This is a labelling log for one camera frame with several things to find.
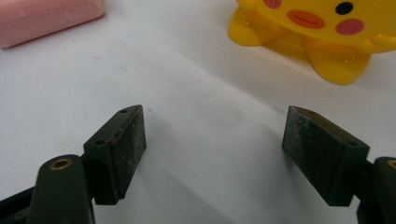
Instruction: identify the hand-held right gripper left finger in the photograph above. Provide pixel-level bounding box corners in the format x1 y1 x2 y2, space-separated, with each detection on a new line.
82 105 148 206

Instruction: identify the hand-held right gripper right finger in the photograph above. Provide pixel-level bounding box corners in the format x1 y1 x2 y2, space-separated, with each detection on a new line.
281 105 371 207

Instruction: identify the yellow cartoon toy figure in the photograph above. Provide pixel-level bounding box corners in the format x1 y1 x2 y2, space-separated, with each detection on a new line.
227 0 396 86

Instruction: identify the pink soap bar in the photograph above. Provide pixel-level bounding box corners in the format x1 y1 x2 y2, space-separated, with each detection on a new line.
0 0 106 49

